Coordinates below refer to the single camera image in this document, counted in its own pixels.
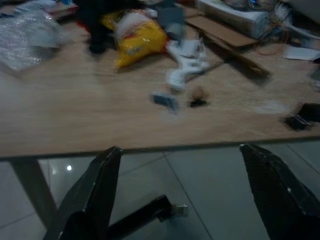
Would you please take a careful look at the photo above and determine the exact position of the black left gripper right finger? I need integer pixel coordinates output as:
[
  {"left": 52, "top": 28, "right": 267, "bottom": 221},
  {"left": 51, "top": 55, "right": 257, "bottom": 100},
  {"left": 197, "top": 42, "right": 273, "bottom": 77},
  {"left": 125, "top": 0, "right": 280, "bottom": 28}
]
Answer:
[{"left": 239, "top": 144, "right": 320, "bottom": 240}]

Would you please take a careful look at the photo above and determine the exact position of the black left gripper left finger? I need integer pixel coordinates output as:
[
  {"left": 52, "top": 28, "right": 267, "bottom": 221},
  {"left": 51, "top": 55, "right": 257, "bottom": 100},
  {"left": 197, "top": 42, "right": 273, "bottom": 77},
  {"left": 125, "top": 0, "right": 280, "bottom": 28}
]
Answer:
[{"left": 42, "top": 146, "right": 123, "bottom": 240}]

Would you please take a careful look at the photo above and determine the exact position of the light wooden table leg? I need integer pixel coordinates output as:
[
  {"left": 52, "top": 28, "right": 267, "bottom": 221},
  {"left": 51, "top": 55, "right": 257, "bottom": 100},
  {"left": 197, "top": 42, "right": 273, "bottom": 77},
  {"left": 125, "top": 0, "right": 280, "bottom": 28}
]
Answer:
[{"left": 9, "top": 156, "right": 60, "bottom": 227}]

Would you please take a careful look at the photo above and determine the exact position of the black chair base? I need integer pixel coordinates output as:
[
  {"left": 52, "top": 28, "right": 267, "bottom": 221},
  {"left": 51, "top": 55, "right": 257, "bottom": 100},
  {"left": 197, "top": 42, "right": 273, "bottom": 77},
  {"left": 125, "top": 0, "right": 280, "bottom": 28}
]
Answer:
[{"left": 106, "top": 194, "right": 189, "bottom": 240}]

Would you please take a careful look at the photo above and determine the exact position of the black binder clip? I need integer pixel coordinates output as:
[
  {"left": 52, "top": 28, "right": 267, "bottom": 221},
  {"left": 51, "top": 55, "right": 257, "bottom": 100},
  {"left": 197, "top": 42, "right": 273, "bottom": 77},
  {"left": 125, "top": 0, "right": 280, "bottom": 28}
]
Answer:
[{"left": 285, "top": 102, "right": 320, "bottom": 131}]

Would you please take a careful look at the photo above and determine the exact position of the small grey block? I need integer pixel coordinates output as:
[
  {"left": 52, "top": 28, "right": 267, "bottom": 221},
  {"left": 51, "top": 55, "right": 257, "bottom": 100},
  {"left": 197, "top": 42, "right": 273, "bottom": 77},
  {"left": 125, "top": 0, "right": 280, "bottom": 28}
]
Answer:
[{"left": 150, "top": 91, "right": 180, "bottom": 114}]

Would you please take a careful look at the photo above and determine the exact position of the small black piece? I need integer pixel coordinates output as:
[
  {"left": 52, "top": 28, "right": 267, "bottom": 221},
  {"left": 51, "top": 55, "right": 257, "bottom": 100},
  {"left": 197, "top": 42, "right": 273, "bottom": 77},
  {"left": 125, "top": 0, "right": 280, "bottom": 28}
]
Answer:
[{"left": 188, "top": 99, "right": 209, "bottom": 109}]

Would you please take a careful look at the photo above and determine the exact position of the brown fluff ball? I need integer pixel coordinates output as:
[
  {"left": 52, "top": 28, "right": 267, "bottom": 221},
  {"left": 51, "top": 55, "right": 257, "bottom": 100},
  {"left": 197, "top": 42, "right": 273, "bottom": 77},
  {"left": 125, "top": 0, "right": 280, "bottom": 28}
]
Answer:
[{"left": 189, "top": 85, "right": 210, "bottom": 100}]

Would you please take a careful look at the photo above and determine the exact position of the white paper sheet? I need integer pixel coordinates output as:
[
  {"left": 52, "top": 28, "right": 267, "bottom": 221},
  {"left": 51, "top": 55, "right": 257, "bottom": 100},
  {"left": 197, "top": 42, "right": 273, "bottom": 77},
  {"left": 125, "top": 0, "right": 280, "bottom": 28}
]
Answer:
[{"left": 283, "top": 46, "right": 320, "bottom": 62}]

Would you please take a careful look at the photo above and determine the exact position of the yellow snack bag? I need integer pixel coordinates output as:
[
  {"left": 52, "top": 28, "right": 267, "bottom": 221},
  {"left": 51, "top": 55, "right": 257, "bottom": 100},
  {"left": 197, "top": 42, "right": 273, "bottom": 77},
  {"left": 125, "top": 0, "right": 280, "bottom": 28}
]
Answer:
[{"left": 99, "top": 9, "right": 169, "bottom": 70}]

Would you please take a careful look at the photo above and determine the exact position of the brown cardboard sheet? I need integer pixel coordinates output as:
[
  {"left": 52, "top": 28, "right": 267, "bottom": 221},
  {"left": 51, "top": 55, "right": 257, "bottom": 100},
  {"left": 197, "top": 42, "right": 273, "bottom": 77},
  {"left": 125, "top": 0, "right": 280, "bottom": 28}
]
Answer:
[{"left": 184, "top": 14, "right": 273, "bottom": 81}]

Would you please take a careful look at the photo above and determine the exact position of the clear bubble wrap sheet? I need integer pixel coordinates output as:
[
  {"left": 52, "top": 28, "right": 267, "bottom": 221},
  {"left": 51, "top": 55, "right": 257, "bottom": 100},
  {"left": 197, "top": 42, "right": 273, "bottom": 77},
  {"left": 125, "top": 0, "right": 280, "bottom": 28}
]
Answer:
[{"left": 0, "top": 8, "right": 64, "bottom": 74}]

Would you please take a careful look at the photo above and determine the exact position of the white carton box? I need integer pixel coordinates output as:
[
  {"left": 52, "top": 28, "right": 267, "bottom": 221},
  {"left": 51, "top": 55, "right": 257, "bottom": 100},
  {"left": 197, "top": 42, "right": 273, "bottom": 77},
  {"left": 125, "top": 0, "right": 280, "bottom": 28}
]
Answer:
[{"left": 195, "top": 0, "right": 270, "bottom": 39}]

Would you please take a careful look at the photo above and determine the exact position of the pink printed book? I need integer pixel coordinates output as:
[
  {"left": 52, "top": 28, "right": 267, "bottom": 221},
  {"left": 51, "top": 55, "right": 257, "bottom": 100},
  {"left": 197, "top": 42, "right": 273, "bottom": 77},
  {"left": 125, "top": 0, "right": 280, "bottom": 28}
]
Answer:
[{"left": 41, "top": 0, "right": 80, "bottom": 20}]

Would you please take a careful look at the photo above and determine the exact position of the grey plastic part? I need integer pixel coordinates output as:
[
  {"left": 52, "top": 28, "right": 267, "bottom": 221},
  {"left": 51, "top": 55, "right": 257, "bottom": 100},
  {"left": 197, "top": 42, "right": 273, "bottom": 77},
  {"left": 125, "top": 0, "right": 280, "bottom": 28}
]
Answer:
[{"left": 156, "top": 6, "right": 188, "bottom": 41}]

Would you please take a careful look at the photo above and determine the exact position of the orange cable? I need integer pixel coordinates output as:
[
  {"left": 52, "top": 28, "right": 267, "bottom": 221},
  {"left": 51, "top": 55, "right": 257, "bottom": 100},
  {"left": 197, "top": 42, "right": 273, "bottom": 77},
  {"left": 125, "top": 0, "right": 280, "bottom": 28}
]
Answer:
[{"left": 254, "top": 22, "right": 291, "bottom": 56}]

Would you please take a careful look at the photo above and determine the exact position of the white plastic bracket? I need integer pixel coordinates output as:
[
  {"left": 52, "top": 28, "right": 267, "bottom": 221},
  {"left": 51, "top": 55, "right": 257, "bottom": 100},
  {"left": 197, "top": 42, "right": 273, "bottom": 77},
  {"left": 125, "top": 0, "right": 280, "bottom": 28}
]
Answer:
[{"left": 164, "top": 37, "right": 211, "bottom": 94}]

